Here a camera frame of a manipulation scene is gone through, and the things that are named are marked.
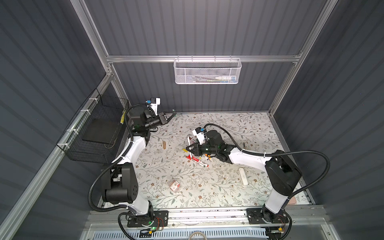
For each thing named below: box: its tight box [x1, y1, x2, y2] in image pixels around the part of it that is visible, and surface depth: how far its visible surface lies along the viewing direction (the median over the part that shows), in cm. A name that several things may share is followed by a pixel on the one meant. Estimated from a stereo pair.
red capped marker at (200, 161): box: [192, 156, 209, 167], surface depth 95 cm
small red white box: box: [169, 179, 181, 193], surface depth 84 cm
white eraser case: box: [238, 167, 248, 187], surface depth 86 cm
